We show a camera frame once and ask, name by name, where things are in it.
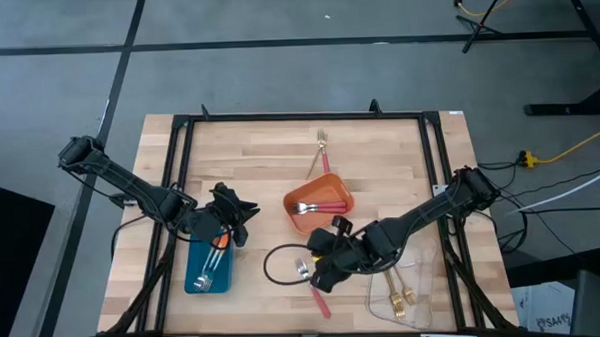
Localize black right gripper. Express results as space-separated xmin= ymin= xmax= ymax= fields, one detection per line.
xmin=305 ymin=224 xmax=380 ymax=295

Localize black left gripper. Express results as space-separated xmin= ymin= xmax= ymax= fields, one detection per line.
xmin=185 ymin=181 xmax=263 ymax=244

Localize pink-handled silver fork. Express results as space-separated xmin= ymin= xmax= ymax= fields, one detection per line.
xmin=316 ymin=128 xmax=333 ymax=176
xmin=293 ymin=255 xmax=333 ymax=322
xmin=290 ymin=205 xmax=349 ymax=217
xmin=290 ymin=200 xmax=348 ymax=212

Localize orange-handled silver fork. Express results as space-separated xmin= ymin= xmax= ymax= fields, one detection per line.
xmin=197 ymin=234 xmax=234 ymax=293
xmin=190 ymin=239 xmax=226 ymax=292

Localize orange plastic bin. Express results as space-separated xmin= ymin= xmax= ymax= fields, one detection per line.
xmin=281 ymin=172 xmax=357 ymax=237

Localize wooden chopsticks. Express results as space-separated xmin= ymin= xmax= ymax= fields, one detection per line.
xmin=393 ymin=265 xmax=418 ymax=307

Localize teal plastic bin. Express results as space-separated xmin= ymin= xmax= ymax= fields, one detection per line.
xmin=181 ymin=230 xmax=235 ymax=296

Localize clear plastic bin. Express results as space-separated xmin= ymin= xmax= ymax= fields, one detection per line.
xmin=362 ymin=228 xmax=443 ymax=333

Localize white printed cardboard box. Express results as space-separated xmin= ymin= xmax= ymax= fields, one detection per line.
xmin=511 ymin=280 xmax=579 ymax=337

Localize black cabinet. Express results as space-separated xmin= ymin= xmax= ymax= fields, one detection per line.
xmin=0 ymin=178 xmax=61 ymax=337

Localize thin black floor stand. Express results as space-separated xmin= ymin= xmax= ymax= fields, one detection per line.
xmin=453 ymin=0 xmax=512 ymax=55

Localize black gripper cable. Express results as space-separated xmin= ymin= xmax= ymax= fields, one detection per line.
xmin=261 ymin=241 xmax=319 ymax=288

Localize black metal table frame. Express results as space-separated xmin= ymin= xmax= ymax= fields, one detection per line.
xmin=90 ymin=93 xmax=520 ymax=337

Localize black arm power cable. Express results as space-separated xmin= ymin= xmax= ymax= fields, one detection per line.
xmin=110 ymin=215 xmax=152 ymax=260

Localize black floor cable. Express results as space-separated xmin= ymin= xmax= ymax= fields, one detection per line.
xmin=477 ymin=155 xmax=600 ymax=256

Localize white cable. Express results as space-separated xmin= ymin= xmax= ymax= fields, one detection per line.
xmin=509 ymin=161 xmax=600 ymax=213

